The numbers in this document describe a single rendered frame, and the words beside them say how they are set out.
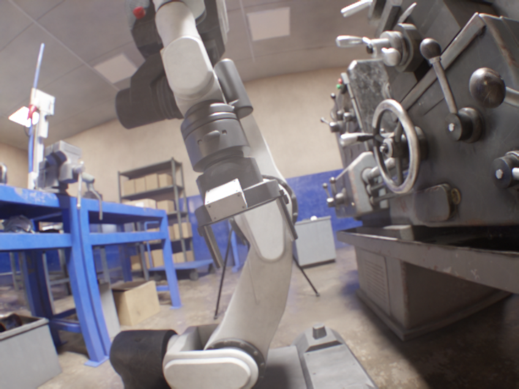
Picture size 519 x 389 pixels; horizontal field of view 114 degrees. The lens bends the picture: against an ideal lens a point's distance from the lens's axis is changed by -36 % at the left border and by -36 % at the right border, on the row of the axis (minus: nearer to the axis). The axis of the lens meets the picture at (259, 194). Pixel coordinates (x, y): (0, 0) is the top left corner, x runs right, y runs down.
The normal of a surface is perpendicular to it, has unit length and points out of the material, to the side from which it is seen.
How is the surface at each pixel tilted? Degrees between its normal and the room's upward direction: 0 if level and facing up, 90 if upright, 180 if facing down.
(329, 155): 90
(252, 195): 90
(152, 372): 88
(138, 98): 113
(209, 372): 90
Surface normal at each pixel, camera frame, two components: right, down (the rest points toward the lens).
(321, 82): -0.11, -0.11
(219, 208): 0.16, 0.35
